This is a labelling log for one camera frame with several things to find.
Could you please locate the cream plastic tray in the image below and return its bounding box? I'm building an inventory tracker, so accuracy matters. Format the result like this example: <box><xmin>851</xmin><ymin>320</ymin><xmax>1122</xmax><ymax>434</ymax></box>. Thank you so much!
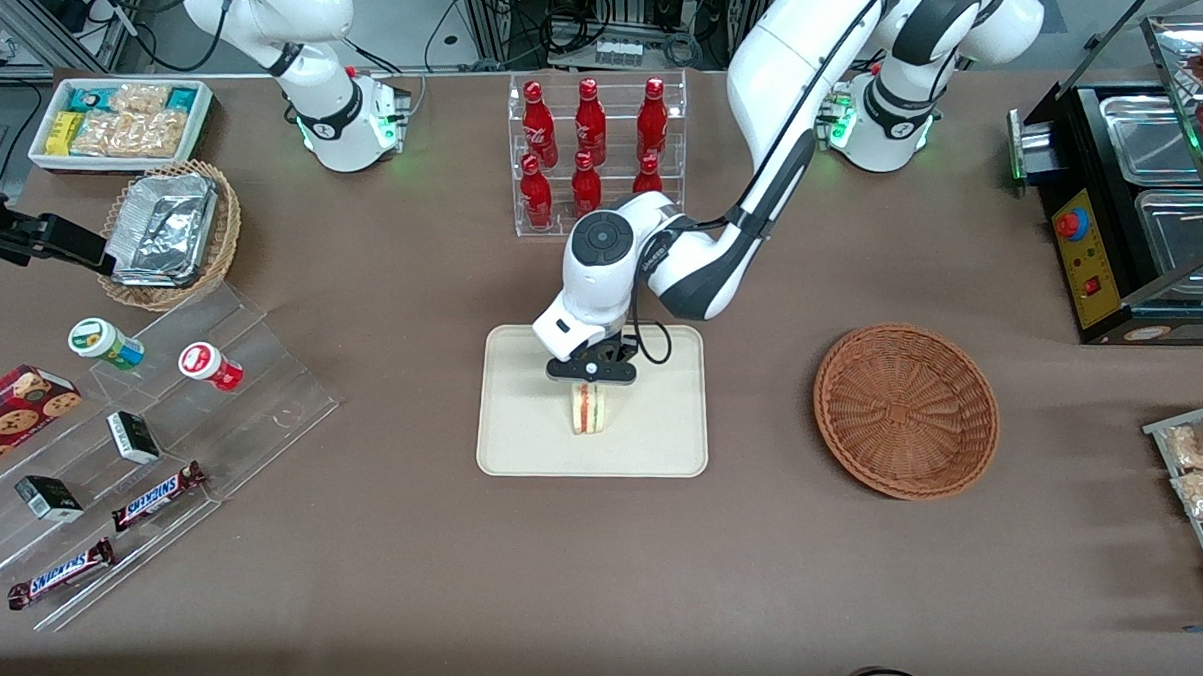
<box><xmin>475</xmin><ymin>318</ymin><xmax>714</xmax><ymax>484</ymax></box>

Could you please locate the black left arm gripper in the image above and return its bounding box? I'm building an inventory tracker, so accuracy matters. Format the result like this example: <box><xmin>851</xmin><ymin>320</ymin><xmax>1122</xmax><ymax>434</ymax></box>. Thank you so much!
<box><xmin>543</xmin><ymin>330</ymin><xmax>641</xmax><ymax>398</ymax></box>

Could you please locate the clear acrylic stepped display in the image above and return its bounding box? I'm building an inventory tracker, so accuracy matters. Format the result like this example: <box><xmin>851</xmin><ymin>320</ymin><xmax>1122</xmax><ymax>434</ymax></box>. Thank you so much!
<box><xmin>0</xmin><ymin>272</ymin><xmax>346</xmax><ymax>642</ymax></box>

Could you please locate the clear acrylic bottle rack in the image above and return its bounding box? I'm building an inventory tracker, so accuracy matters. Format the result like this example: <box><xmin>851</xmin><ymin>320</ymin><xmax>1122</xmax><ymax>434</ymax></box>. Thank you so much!
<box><xmin>503</xmin><ymin>65</ymin><xmax>690</xmax><ymax>244</ymax></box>

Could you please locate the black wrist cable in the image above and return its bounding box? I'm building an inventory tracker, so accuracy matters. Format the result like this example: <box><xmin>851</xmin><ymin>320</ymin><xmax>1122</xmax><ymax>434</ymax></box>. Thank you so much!
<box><xmin>625</xmin><ymin>0</ymin><xmax>889</xmax><ymax>375</ymax></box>

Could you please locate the large brown wicker basket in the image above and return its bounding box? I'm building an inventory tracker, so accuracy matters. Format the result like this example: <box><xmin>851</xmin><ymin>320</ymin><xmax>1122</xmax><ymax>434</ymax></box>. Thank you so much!
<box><xmin>809</xmin><ymin>319</ymin><xmax>1004</xmax><ymax>504</ymax></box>

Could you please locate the black food warmer machine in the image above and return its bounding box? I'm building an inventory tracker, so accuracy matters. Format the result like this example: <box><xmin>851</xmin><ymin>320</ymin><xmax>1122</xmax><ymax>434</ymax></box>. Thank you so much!
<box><xmin>1000</xmin><ymin>0</ymin><xmax>1203</xmax><ymax>350</ymax></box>

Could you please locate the red cookie box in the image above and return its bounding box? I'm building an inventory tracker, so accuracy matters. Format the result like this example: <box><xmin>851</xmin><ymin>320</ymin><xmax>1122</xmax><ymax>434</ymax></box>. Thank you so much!
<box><xmin>0</xmin><ymin>363</ymin><xmax>84</xmax><ymax>493</ymax></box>

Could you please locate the red lid cup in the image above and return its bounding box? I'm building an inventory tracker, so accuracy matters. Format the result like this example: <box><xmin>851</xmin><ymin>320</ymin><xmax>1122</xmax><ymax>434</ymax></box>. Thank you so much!
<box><xmin>177</xmin><ymin>341</ymin><xmax>245</xmax><ymax>394</ymax></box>

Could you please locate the Snickers chocolate bar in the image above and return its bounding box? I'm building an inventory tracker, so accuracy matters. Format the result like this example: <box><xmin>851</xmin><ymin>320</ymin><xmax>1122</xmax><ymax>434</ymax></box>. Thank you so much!
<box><xmin>7</xmin><ymin>534</ymin><xmax>117</xmax><ymax>614</ymax></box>
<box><xmin>110</xmin><ymin>458</ymin><xmax>208</xmax><ymax>536</ymax></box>

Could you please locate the tray of packaged snacks right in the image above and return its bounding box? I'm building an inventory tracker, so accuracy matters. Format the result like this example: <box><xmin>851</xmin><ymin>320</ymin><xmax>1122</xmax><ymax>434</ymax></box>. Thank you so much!
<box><xmin>1136</xmin><ymin>395</ymin><xmax>1203</xmax><ymax>610</ymax></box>

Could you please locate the yellow snack packet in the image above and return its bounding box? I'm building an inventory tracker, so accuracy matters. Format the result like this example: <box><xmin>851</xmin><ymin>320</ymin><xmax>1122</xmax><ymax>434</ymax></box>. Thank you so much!
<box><xmin>46</xmin><ymin>111</ymin><xmax>85</xmax><ymax>158</ymax></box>

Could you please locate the triangular sandwich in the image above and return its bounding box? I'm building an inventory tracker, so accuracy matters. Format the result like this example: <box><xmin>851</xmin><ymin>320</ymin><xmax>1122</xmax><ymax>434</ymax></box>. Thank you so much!
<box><xmin>569</xmin><ymin>380</ymin><xmax>609</xmax><ymax>436</ymax></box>

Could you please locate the small tan wicker basket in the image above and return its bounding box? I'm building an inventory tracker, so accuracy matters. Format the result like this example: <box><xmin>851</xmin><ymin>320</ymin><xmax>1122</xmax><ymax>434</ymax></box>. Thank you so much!
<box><xmin>95</xmin><ymin>156</ymin><xmax>244</xmax><ymax>314</ymax></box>

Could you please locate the steel food pan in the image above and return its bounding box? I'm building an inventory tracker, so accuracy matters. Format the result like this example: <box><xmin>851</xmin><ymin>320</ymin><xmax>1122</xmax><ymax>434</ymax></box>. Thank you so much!
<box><xmin>1095</xmin><ymin>92</ymin><xmax>1203</xmax><ymax>189</ymax></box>
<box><xmin>1131</xmin><ymin>187</ymin><xmax>1203</xmax><ymax>278</ymax></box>

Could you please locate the silver foil tray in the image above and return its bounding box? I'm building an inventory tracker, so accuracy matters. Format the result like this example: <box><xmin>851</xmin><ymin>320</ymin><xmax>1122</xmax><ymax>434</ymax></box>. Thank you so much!
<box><xmin>103</xmin><ymin>171</ymin><xmax>220</xmax><ymax>289</ymax></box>

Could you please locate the small black box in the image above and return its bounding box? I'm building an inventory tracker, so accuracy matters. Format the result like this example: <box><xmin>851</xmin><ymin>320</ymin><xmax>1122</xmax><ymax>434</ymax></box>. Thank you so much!
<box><xmin>105</xmin><ymin>411</ymin><xmax>163</xmax><ymax>466</ymax></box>
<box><xmin>13</xmin><ymin>475</ymin><xmax>86</xmax><ymax>524</ymax></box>

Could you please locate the white snack bin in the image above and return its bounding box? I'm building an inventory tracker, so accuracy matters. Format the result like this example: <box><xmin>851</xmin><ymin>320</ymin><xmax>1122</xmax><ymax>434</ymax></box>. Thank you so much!
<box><xmin>27</xmin><ymin>74</ymin><xmax>216</xmax><ymax>180</ymax></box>

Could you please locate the green lid cup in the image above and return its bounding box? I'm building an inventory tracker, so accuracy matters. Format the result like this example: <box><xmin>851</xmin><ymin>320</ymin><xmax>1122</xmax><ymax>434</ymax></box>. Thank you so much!
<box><xmin>67</xmin><ymin>316</ymin><xmax>147</xmax><ymax>372</ymax></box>

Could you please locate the clear cracker bag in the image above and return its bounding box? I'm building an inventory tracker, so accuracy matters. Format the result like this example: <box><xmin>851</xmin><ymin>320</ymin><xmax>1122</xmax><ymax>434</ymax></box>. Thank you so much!
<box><xmin>128</xmin><ymin>109</ymin><xmax>188</xmax><ymax>157</ymax></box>
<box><xmin>71</xmin><ymin>111</ymin><xmax>135</xmax><ymax>158</ymax></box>
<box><xmin>109</xmin><ymin>83</ymin><xmax>171</xmax><ymax>116</ymax></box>

